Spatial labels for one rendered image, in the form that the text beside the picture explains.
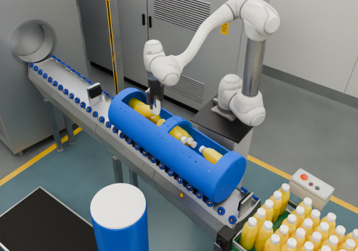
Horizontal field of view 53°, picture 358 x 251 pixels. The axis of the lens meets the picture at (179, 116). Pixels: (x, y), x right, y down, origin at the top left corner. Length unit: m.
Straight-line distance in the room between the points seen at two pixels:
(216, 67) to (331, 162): 1.47
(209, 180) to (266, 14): 0.86
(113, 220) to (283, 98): 3.13
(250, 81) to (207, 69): 1.57
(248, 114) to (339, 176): 1.78
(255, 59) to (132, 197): 0.98
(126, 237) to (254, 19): 1.24
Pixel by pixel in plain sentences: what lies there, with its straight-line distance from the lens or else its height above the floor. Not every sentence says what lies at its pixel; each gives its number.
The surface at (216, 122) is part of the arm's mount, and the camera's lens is 2.37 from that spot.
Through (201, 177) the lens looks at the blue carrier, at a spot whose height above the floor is 1.15.
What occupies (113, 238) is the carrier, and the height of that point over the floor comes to 0.95.
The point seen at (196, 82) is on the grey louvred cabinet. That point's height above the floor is 0.45.
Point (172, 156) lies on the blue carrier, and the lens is 1.94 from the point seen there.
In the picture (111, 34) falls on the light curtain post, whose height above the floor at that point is 1.32.
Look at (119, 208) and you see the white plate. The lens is 1.87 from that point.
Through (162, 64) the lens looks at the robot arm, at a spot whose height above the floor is 1.64.
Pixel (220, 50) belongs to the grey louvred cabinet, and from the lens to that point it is 3.43.
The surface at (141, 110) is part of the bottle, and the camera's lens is 2.15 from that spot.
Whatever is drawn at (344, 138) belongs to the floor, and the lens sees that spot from 4.18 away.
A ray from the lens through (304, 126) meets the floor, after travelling 4.17.
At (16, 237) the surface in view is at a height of 0.15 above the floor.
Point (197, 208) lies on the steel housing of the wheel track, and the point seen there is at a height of 0.88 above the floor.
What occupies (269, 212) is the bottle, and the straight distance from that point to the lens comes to 1.88.
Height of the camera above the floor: 2.53
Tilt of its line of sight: 39 degrees down
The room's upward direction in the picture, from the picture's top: 2 degrees clockwise
